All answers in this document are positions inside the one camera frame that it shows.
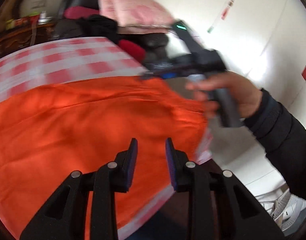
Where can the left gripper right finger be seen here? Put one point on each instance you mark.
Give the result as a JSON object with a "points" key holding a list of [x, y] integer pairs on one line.
{"points": [[219, 205]]}

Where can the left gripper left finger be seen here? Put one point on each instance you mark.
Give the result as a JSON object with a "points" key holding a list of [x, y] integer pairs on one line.
{"points": [[63, 215]]}

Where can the orange pants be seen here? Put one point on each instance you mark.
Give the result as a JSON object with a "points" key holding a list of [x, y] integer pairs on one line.
{"points": [[49, 131]]}

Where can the right forearm black sleeve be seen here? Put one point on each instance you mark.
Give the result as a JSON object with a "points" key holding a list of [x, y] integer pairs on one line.
{"points": [[284, 140]]}

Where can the person's right hand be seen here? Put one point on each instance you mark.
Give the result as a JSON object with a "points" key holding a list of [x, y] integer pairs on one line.
{"points": [[247, 96]]}

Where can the red cushion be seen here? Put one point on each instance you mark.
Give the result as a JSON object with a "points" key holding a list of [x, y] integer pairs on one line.
{"points": [[133, 50]]}

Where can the white sneaker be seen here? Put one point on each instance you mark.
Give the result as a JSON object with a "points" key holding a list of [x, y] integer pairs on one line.
{"points": [[284, 207]]}

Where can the pink floral pillow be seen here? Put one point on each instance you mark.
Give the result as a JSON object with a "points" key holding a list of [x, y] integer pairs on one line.
{"points": [[137, 16]]}

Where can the black garment on chair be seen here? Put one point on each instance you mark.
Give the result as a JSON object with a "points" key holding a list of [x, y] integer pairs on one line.
{"points": [[99, 26]]}

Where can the black leather armchair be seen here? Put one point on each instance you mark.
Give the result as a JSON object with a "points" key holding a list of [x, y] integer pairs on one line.
{"points": [[154, 44]]}

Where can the maroon cushion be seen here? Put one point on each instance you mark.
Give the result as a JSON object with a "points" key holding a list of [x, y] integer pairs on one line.
{"points": [[74, 13]]}

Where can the dark wooden nightstand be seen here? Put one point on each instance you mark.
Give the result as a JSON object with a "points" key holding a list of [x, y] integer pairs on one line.
{"points": [[23, 37]]}

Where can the red box on nightstand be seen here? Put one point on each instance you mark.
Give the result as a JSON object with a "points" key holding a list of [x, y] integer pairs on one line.
{"points": [[28, 20]]}

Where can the wall power outlet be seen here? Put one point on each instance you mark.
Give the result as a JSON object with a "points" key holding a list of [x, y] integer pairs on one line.
{"points": [[39, 4]]}

